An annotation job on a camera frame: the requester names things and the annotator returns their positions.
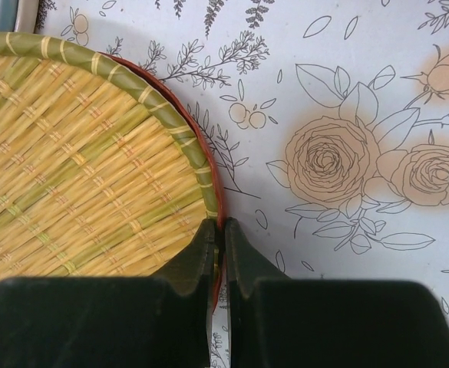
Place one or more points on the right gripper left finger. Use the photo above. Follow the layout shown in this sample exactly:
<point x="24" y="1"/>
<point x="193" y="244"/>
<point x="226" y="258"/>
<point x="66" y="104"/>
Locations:
<point x="162" y="320"/>

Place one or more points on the woven bamboo tray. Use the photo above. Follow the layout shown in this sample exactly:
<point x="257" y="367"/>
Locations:
<point x="99" y="174"/>

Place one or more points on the cream plate under stack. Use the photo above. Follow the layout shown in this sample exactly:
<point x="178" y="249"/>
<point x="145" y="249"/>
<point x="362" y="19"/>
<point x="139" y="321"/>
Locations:
<point x="27" y="12"/>

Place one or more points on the cream and blue plate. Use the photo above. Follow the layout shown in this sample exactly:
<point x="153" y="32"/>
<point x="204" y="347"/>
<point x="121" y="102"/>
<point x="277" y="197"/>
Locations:
<point x="8" y="14"/>

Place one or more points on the red-brown plastic plate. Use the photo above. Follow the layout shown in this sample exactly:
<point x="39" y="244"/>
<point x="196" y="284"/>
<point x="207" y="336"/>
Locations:
<point x="217" y="185"/>

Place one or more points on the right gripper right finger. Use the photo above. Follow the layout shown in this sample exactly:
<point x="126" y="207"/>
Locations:
<point x="277" y="321"/>

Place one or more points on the floral table mat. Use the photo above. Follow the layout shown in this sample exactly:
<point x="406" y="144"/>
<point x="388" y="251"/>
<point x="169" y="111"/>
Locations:
<point x="328" y="121"/>

